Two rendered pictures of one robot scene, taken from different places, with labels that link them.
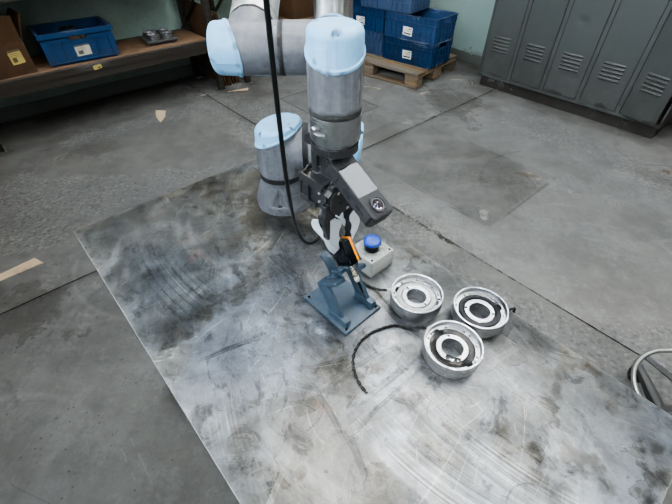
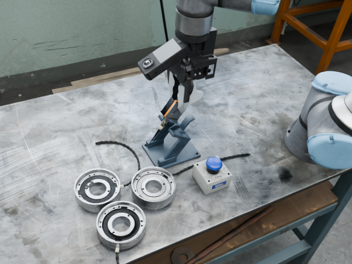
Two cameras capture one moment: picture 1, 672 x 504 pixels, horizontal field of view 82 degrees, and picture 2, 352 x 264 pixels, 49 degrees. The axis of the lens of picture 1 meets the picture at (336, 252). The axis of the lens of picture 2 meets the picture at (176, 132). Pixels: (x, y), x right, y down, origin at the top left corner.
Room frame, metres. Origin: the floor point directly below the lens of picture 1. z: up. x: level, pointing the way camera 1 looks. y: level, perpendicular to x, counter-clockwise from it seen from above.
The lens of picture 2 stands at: (0.65, -0.71, 1.56)
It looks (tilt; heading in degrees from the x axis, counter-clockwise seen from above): 44 degrees down; 100
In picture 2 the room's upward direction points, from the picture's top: 6 degrees clockwise
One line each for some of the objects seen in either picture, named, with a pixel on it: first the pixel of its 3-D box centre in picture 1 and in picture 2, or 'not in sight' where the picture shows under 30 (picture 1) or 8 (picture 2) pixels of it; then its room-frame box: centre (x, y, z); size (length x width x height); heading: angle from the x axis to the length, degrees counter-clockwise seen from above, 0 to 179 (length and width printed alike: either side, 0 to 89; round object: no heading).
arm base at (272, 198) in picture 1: (283, 184); (316, 131); (0.89, 0.14, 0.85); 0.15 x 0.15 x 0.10
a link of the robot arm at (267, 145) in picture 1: (282, 145); (331, 100); (0.89, 0.13, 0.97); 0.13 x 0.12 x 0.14; 91
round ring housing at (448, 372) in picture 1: (451, 350); (98, 190); (0.40, -0.21, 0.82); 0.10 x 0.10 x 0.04
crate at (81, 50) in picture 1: (75, 41); not in sight; (3.37, 2.05, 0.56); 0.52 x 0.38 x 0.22; 129
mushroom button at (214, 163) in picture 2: (371, 246); (213, 167); (0.64, -0.08, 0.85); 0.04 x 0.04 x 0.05
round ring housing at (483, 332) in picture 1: (478, 313); (121, 226); (0.48, -0.28, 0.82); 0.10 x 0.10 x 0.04
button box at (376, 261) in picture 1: (369, 253); (213, 174); (0.65, -0.08, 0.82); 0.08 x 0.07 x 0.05; 42
